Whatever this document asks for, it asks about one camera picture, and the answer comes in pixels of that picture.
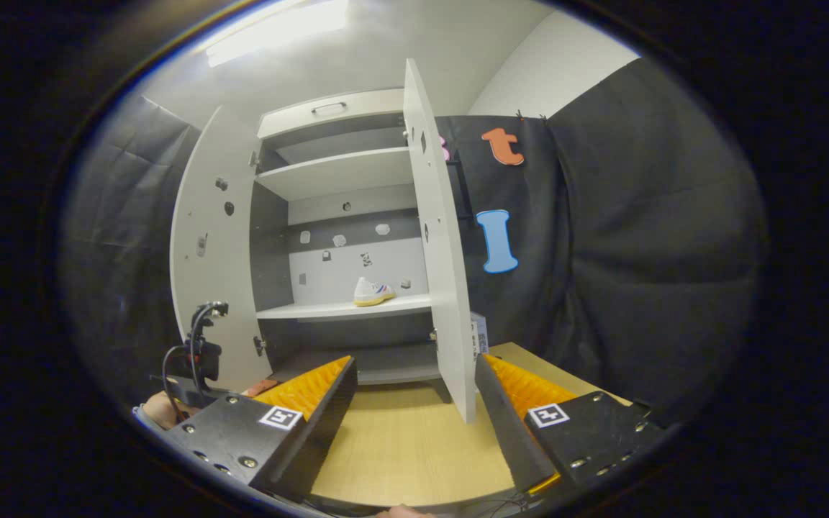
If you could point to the white cabinet drawer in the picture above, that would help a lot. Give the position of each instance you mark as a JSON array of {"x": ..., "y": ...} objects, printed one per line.
[{"x": 371, "y": 108}]

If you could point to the white canvas shoe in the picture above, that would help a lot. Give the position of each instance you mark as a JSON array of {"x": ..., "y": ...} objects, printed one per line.
[{"x": 373, "y": 293}]

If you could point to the white cabinet shelf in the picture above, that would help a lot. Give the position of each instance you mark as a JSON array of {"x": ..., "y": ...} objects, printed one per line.
[
  {"x": 335, "y": 173},
  {"x": 342, "y": 309}
]

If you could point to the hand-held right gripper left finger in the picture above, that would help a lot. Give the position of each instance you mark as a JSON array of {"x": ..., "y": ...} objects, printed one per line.
[{"x": 324, "y": 432}]

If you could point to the white shoe cabinet door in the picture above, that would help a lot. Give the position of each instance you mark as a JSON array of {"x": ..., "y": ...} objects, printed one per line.
[
  {"x": 443, "y": 288},
  {"x": 213, "y": 316}
]

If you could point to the white shoe cabinet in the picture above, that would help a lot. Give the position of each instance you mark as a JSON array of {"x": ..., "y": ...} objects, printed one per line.
[{"x": 357, "y": 270}]

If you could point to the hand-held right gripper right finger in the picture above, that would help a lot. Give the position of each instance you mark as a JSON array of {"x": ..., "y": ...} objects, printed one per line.
[{"x": 504, "y": 424}]

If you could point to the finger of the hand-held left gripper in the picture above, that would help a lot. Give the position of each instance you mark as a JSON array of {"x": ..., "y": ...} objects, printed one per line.
[{"x": 262, "y": 387}]

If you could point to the white labelled box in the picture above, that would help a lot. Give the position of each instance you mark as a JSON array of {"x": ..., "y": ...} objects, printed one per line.
[{"x": 479, "y": 334}]

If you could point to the black backdrop cloth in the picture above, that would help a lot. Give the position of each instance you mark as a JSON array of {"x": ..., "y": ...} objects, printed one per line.
[{"x": 637, "y": 252}]

